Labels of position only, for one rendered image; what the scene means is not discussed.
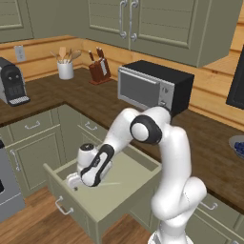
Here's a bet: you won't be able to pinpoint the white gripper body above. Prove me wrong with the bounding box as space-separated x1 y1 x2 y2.
65 172 84 193

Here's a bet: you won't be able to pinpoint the open green drawer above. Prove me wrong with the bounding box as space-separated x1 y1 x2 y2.
43 149 163 244

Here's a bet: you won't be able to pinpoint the green drawer front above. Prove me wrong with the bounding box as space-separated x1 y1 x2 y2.
196 193 241 231
9 111 54 143
77 113 110 141

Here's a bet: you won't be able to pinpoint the green lower cupboard door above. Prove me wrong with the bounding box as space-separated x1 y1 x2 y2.
185 213 236 244
5 126 67 198

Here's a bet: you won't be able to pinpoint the green cupboard door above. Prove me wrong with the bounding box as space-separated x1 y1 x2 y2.
0 0 35 44
5 126 67 198
129 0 244 69
185 213 236 244
84 0 131 51

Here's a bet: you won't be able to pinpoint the white utensil pot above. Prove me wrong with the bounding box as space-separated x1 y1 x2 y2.
56 60 75 81

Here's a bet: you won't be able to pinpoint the wooden knife block with knives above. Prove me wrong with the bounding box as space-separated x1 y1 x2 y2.
87 47 112 86

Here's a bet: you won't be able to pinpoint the black coffee machine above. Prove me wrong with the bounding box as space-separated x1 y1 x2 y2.
0 56 31 108

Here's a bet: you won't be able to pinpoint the silver and black microwave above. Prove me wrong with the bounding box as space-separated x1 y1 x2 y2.
117 59 195 117

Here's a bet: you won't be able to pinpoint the wooden utensils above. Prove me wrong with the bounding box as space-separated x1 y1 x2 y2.
50 46 83 65

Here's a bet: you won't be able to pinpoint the green upper cupboard door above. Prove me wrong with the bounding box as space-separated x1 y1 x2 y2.
129 0 244 69
0 0 35 44
84 0 131 51

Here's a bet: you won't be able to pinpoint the bowl of blue berries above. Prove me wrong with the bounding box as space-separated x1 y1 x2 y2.
228 134 244 160

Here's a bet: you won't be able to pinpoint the silver drawer handle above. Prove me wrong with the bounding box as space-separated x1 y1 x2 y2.
24 120 42 131
84 121 99 132
199 201 219 212
54 195 75 216

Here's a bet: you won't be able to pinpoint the silver cupboard handle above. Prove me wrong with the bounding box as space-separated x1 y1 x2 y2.
128 0 139 43
10 149 21 173
118 0 129 40

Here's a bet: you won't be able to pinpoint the white wall outlet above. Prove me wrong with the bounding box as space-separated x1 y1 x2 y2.
13 45 27 63

